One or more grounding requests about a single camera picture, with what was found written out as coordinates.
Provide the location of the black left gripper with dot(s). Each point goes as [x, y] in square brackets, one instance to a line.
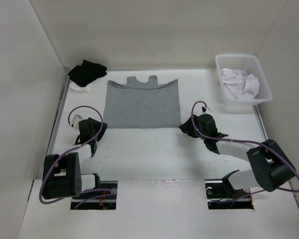
[103, 130]

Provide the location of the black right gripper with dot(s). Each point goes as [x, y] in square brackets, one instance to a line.
[187, 127]

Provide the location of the grey tank top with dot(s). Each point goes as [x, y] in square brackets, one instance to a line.
[142, 105]

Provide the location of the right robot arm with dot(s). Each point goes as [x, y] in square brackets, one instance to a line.
[270, 167]

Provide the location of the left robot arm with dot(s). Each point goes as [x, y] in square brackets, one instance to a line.
[62, 176]

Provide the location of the folded white tank top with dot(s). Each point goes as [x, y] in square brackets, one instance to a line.
[73, 87]

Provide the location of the folded black tank top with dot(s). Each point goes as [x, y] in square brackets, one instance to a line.
[86, 73]

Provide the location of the pink tank top in basket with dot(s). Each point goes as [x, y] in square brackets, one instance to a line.
[242, 87]

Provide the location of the white plastic laundry basket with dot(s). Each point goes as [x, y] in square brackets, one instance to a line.
[247, 64]

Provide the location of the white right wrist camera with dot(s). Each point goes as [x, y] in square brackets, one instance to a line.
[206, 110]

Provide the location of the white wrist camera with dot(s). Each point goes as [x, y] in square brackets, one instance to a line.
[75, 122]
[206, 110]

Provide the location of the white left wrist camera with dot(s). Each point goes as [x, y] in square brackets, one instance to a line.
[75, 122]

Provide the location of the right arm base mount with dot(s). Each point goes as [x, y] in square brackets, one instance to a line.
[222, 197]

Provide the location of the right metal table rail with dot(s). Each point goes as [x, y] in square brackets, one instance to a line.
[260, 122]

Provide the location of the metal table rail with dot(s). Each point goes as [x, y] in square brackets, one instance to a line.
[260, 122]
[57, 118]

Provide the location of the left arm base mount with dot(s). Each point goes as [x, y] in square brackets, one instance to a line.
[94, 201]

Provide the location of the left metal table rail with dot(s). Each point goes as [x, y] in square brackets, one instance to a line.
[57, 118]

